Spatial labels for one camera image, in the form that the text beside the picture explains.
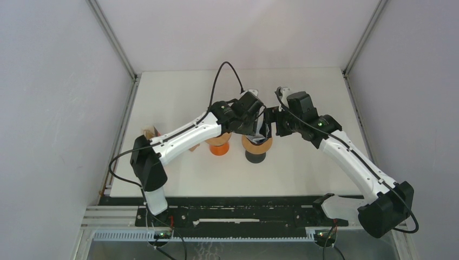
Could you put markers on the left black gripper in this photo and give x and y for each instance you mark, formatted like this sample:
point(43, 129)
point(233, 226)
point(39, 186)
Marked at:
point(250, 129)

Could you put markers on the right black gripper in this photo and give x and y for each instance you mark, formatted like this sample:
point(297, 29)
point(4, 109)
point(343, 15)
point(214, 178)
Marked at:
point(274, 115)

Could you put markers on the white paper coffee filter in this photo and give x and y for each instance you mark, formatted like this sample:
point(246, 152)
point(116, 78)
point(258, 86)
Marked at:
point(261, 133)

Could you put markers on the wooden dripper ring holder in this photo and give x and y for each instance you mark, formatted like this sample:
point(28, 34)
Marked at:
point(219, 140)

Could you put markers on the orange glass carafe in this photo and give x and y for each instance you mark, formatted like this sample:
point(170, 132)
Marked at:
point(219, 150)

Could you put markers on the red black carafe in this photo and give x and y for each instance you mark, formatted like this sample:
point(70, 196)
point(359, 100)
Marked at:
point(255, 158)

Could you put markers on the brown paper coffee filter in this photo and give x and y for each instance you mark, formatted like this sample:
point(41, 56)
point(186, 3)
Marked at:
point(193, 148)

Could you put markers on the orange coffee filter box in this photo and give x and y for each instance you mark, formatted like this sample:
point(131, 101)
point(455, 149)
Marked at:
point(150, 132)

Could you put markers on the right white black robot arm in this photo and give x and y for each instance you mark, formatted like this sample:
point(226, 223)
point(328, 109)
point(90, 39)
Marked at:
point(386, 204)

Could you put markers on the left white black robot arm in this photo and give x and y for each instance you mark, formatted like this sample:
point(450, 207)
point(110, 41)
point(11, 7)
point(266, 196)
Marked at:
point(149, 156)

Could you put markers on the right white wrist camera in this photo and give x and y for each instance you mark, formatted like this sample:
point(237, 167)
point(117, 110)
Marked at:
point(284, 93)

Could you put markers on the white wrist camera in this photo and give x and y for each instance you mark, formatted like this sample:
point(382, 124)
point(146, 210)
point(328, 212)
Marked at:
point(253, 91)
point(284, 93)

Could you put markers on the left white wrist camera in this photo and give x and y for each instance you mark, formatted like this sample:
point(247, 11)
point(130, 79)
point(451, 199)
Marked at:
point(253, 91)

